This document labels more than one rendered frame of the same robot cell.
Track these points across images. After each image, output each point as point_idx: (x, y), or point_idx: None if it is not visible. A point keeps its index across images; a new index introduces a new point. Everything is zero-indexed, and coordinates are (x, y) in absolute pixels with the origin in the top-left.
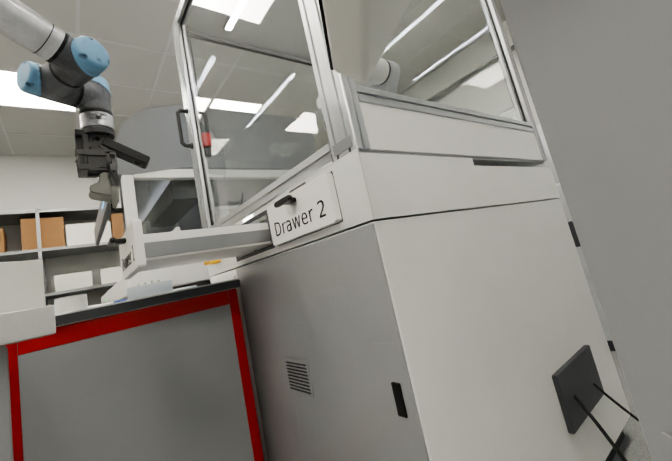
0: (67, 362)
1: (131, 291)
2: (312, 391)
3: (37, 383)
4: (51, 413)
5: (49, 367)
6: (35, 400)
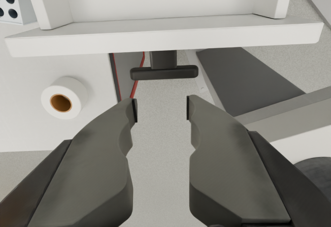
0: (121, 77)
1: (26, 16)
2: None
3: (126, 92)
4: (129, 75)
5: (123, 89)
6: (128, 88)
